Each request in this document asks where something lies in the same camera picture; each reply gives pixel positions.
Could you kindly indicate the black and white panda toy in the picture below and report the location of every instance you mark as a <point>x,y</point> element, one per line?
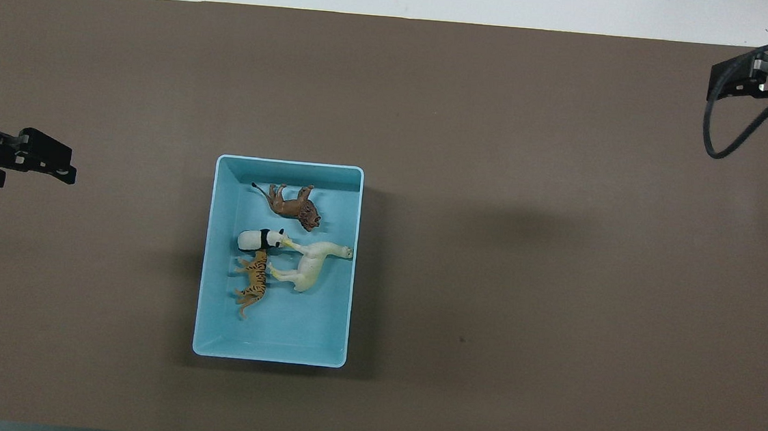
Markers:
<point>252,240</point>

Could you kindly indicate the orange striped tiger toy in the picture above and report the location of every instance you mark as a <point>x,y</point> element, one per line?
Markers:
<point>255,281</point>

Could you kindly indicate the brown lion toy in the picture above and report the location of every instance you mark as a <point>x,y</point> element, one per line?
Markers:
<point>292,207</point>

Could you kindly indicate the cream horse toy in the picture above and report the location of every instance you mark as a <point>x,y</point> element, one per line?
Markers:
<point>311,264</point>

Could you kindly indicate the light blue storage box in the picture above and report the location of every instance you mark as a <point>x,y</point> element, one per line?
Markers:
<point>306,333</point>

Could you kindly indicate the brown table mat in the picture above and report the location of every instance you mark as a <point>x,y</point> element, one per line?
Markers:
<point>491,251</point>

